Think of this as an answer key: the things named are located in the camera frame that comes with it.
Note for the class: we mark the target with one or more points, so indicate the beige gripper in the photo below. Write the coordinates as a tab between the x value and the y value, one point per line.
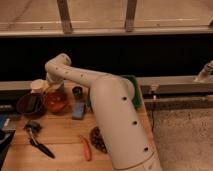
53	80

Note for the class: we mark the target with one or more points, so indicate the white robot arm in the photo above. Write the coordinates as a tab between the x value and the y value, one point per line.
123	133

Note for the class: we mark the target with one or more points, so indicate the red bowl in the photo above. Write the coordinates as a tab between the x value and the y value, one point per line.
55	102

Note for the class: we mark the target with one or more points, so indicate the dark brown bowl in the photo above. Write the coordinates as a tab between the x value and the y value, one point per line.
31	104

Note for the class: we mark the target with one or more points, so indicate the white cup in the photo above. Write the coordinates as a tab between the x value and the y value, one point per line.
37	86

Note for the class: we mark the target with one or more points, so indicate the small dark metal cup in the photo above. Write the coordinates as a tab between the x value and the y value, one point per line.
77	92

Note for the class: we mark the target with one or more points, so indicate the blue sponge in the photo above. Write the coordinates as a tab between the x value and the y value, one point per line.
78	110

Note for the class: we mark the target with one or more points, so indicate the dark object at left edge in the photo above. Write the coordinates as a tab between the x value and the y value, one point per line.
8	122

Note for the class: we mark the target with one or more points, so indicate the bunch of dark grapes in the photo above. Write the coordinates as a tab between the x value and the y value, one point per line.
97	140

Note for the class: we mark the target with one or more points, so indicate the orange carrot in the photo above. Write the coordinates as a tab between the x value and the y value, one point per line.
86	148

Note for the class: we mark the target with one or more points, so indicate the green plastic bin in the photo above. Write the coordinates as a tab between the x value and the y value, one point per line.
114	92

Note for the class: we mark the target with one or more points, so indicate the metal faucet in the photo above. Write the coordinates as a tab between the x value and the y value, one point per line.
205	72

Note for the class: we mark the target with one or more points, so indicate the black handled kitchen tool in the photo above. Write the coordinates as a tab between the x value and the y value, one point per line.
33	128

